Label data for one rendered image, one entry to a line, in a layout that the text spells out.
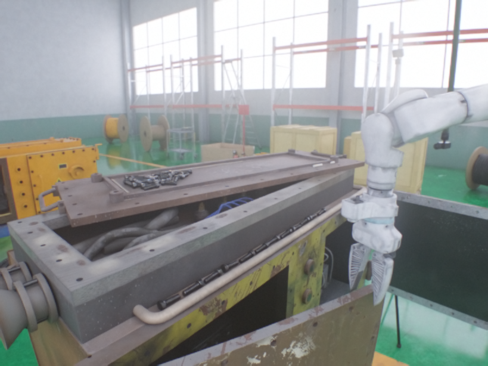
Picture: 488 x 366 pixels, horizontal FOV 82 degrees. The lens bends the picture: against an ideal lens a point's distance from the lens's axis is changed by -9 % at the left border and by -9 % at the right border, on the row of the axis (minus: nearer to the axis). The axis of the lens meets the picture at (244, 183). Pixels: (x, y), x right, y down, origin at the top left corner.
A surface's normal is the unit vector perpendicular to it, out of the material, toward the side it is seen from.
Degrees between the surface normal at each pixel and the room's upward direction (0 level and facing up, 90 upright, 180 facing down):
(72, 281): 0
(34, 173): 90
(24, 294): 34
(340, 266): 90
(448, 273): 90
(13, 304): 50
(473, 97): 58
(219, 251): 90
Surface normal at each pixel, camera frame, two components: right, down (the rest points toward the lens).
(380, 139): -0.77, 0.33
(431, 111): -0.02, -0.19
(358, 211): 0.46, 0.22
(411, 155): -0.62, 0.20
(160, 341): 0.77, 0.16
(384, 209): -0.05, 0.25
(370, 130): -0.88, 0.15
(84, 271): 0.00, -0.97
